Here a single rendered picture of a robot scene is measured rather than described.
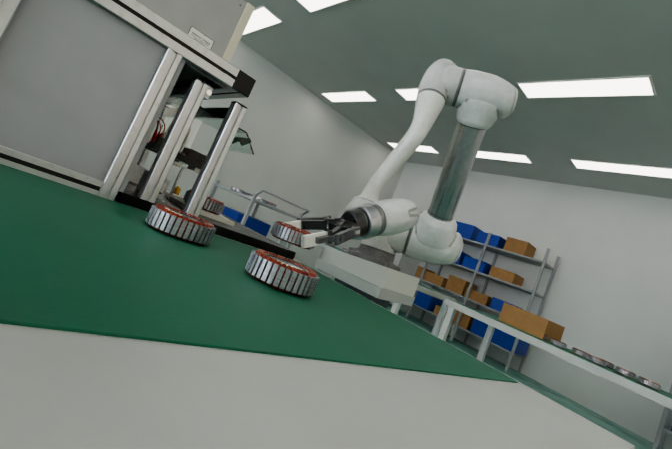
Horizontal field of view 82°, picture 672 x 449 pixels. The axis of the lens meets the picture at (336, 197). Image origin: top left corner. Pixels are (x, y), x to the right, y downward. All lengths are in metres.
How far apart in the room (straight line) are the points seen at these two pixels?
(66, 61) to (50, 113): 0.10
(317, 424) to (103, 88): 0.74
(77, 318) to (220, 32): 0.89
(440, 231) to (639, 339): 5.79
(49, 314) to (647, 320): 7.08
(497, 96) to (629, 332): 6.03
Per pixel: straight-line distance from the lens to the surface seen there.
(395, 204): 1.10
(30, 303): 0.28
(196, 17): 1.06
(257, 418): 0.23
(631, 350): 7.14
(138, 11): 0.88
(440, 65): 1.45
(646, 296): 7.21
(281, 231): 0.90
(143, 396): 0.22
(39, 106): 0.85
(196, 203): 0.93
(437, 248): 1.57
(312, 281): 0.57
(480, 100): 1.40
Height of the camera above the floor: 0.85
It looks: 6 degrees up
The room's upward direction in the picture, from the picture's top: 23 degrees clockwise
